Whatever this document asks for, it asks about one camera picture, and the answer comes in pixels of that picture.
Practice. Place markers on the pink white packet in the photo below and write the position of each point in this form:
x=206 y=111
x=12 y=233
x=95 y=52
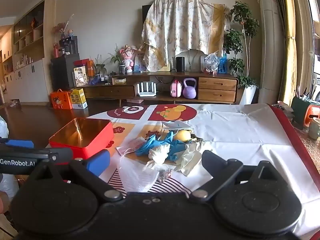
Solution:
x=131 y=145

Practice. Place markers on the grey cushion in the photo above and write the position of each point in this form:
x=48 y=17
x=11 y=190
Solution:
x=193 y=60

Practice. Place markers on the potted orchid plant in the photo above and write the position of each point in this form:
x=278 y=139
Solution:
x=122 y=68

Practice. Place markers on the small figurine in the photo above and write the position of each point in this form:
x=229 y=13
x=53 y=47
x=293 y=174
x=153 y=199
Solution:
x=70 y=33

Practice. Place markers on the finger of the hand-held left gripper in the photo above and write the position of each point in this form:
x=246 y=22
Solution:
x=55 y=155
x=20 y=144

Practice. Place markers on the purple picture card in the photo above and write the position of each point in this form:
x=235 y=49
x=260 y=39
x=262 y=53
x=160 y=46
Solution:
x=139 y=63

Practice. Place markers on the black cabinet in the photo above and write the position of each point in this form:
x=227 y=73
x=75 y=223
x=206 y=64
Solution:
x=62 y=72

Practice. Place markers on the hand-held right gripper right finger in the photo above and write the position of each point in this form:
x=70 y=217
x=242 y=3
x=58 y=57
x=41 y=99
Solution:
x=207 y=162

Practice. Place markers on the blue bag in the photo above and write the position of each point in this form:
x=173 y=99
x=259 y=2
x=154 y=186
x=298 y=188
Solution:
x=223 y=66

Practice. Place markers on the red gift box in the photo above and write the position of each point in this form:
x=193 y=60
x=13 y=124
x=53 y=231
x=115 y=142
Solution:
x=81 y=63

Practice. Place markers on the potted green tree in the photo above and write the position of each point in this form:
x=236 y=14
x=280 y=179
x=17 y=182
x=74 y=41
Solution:
x=233 y=42

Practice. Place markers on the yellow card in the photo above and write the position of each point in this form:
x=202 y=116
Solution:
x=165 y=68

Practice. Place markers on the pink flat box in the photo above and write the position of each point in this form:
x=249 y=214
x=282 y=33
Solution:
x=135 y=101

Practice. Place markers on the clear bagged white mask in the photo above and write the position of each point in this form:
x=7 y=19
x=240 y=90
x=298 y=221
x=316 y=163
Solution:
x=137 y=173

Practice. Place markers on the white router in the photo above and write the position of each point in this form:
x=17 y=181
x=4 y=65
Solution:
x=146 y=93

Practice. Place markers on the white tissue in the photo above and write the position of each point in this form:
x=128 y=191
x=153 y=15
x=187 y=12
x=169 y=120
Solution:
x=158 y=153

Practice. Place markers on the yellow curtain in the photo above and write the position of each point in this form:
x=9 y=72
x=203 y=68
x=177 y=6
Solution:
x=290 y=55

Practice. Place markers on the black cylinder speaker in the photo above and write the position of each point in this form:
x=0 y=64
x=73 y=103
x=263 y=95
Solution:
x=180 y=63

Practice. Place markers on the black water dispenser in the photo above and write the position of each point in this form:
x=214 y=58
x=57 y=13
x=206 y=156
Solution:
x=71 y=45

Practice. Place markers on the black television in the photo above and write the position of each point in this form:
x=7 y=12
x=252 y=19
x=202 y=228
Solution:
x=145 y=12

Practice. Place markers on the printed tablecloth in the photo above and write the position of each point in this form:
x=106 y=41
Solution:
x=237 y=135

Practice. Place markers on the leafy potted plant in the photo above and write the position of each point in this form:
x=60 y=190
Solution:
x=100 y=67

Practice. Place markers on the cream glove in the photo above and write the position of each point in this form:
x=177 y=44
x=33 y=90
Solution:
x=190 y=160

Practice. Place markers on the pink dried flowers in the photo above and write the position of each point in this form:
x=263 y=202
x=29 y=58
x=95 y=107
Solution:
x=59 y=28

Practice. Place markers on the wooden wall shelving unit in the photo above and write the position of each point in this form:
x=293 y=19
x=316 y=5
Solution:
x=37 y=77

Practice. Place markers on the orange plastic stool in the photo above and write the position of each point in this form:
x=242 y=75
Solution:
x=312 y=110

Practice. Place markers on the purple kettlebell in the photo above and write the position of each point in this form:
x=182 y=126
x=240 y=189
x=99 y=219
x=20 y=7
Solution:
x=189 y=91

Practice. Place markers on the small beige box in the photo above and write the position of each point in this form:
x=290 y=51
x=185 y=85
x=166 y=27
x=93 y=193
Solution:
x=119 y=80

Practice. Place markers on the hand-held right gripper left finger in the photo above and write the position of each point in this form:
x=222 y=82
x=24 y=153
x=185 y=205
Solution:
x=98 y=162

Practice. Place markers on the wooden TV cabinet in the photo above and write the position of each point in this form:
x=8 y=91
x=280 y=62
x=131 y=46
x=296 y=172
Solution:
x=112 y=92

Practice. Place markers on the dark teapot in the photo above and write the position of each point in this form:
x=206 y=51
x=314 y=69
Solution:
x=113 y=74

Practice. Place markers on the green utensil holder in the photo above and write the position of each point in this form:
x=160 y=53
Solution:
x=298 y=110

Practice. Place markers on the orange gift bag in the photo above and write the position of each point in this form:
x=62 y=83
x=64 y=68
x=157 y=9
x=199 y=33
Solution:
x=91 y=70
x=61 y=101

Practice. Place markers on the pink doll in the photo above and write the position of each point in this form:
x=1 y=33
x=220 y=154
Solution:
x=128 y=60

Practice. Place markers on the blue toy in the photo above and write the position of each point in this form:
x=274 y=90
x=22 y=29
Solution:
x=94 y=81

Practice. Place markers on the blue rubber glove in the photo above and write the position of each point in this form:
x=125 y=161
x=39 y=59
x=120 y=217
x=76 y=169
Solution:
x=175 y=146

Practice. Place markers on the white yellow cereal box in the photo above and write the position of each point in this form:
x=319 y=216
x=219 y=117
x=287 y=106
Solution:
x=80 y=76

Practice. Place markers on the red thermos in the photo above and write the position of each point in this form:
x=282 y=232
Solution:
x=56 y=51

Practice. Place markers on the person's left hand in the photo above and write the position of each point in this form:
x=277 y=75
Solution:
x=3 y=202

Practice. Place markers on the floral cloth cover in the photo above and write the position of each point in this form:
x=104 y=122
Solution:
x=180 y=25

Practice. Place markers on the red tin box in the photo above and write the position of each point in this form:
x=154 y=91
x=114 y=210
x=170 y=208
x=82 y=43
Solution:
x=80 y=146

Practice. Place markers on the pink toy suitcase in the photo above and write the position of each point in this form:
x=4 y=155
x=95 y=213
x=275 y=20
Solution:
x=175 y=88

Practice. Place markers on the yellow carton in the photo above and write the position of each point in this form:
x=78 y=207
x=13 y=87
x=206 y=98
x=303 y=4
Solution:
x=78 y=98

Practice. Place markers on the pair of shoes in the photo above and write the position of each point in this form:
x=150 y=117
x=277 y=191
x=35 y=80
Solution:
x=15 y=103

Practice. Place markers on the clear plastic bag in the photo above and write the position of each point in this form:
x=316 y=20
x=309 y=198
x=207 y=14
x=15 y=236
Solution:
x=212 y=61

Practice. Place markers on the white standing air conditioner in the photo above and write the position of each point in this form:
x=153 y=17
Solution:
x=271 y=42

